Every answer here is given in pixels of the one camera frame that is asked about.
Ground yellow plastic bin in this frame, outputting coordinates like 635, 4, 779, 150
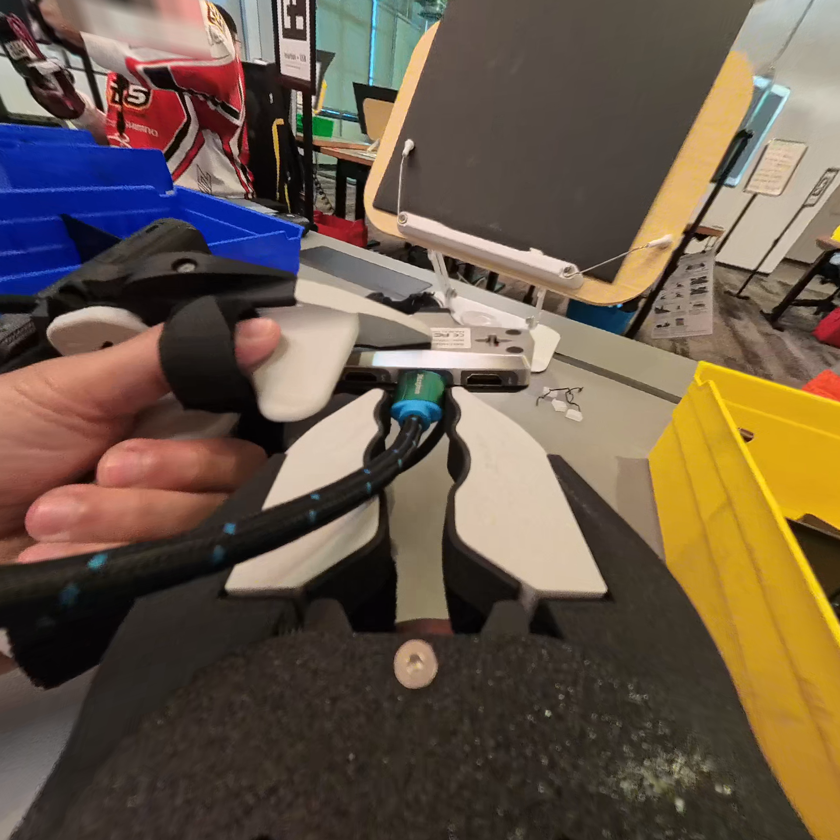
648, 361, 840, 840

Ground white wall sign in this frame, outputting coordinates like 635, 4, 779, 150
743, 138, 809, 198

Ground blue container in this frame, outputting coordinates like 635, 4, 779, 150
566, 298, 639, 337

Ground printed paper sheet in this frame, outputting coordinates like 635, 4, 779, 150
651, 248, 721, 340

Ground black white tag poster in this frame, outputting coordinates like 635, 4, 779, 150
271, 0, 318, 93

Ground grey laptop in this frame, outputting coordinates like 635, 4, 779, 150
298, 245, 435, 301

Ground wooden table black legs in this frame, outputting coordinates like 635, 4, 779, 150
295, 131, 378, 224

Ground grey desk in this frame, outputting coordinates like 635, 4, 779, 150
0, 230, 700, 840

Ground black braided cable green plugs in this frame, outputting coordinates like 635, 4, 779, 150
0, 371, 454, 611

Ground grey multiport hub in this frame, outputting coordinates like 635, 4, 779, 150
341, 328, 532, 395

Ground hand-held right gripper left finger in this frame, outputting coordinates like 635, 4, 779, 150
224, 389, 398, 632

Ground red bag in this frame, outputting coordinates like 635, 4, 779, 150
314, 210, 368, 249

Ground black backpack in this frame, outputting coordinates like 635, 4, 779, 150
243, 62, 309, 217

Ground black board wooden rim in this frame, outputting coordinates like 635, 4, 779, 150
363, 0, 756, 307

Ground white clip bar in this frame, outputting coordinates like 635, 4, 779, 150
395, 209, 584, 291

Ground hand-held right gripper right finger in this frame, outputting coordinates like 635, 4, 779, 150
445, 390, 608, 634

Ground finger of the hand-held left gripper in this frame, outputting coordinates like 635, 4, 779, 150
295, 279, 434, 349

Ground large blue plastic bin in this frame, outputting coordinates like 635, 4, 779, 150
0, 123, 304, 296

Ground person's left hand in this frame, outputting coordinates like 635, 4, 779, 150
0, 318, 284, 567

